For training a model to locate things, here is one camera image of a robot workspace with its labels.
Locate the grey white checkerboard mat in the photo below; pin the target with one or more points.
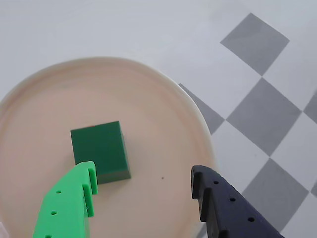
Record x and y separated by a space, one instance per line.
267 111

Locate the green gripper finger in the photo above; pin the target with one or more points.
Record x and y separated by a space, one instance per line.
67 205

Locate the dark green cube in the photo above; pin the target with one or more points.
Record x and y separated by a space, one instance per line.
99 143

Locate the peach round plate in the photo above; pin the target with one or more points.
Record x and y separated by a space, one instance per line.
153 124

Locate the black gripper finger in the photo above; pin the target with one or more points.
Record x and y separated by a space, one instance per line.
227 213

